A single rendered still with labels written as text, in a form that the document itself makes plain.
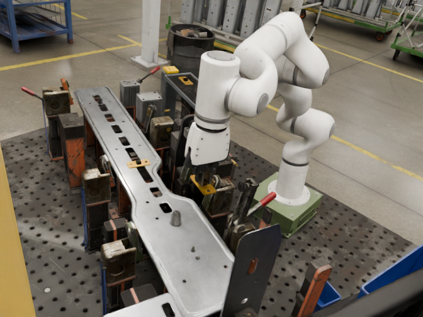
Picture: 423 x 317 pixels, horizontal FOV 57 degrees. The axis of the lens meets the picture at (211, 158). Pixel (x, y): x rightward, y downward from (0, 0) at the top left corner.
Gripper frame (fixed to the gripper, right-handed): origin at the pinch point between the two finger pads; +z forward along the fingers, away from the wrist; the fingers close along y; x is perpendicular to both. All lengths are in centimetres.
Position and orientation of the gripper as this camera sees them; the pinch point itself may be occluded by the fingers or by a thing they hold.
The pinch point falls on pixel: (204, 175)
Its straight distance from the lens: 99.0
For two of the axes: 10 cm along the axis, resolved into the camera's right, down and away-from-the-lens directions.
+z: -1.3, 8.2, 5.5
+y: -8.7, 1.8, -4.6
